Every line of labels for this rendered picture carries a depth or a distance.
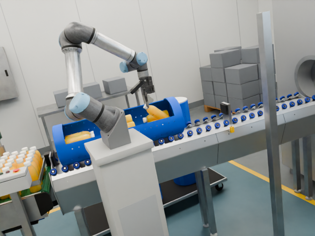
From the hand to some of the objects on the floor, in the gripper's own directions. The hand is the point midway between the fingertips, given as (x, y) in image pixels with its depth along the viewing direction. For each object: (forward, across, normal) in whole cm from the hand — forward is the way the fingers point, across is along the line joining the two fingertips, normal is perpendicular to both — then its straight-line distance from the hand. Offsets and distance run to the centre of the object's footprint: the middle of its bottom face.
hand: (146, 106), depth 196 cm
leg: (+122, -2, -134) cm, 181 cm away
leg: (+123, -2, -36) cm, 128 cm away
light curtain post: (+122, -28, -80) cm, 149 cm away
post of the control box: (+123, -25, +90) cm, 154 cm away
